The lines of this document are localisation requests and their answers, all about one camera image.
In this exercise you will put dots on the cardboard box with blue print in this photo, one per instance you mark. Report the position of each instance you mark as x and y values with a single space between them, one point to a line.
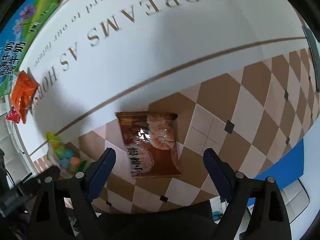
21 20

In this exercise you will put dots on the small red snack packet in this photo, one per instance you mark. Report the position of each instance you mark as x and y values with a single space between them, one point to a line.
13 116

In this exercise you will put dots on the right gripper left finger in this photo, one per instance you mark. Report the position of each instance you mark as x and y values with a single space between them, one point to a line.
98 173

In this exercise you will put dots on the brown pastry snack packet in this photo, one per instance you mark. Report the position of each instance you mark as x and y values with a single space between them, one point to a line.
150 142

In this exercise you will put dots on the colourful candy bag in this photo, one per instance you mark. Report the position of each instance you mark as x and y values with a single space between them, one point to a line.
64 158

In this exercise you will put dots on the small orange foil packet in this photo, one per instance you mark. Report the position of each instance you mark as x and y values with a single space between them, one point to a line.
22 94

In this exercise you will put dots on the patterned table mat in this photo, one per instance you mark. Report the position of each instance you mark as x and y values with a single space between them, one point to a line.
238 74

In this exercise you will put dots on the blue mat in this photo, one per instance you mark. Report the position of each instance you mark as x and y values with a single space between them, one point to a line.
288 169

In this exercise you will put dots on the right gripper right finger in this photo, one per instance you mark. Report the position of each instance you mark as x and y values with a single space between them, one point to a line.
220 173

